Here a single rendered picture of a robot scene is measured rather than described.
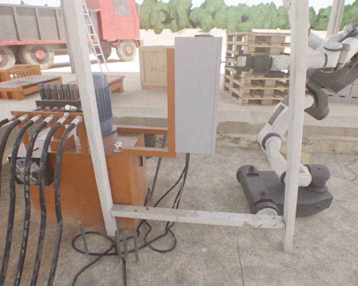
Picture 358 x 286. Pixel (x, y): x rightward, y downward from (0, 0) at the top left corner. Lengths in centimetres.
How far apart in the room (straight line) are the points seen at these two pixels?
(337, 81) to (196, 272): 143
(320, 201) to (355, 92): 279
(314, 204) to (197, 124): 114
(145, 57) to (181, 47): 335
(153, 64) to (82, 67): 333
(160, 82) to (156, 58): 43
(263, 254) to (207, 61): 122
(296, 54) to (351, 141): 229
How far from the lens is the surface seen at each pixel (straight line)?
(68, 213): 185
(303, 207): 192
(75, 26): 116
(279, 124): 170
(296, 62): 110
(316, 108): 176
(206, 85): 116
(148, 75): 450
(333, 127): 315
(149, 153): 134
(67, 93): 161
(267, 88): 362
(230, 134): 286
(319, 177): 202
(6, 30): 926
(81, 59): 116
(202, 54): 115
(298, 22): 108
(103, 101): 166
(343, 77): 172
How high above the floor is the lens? 123
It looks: 24 degrees down
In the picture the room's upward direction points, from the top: straight up
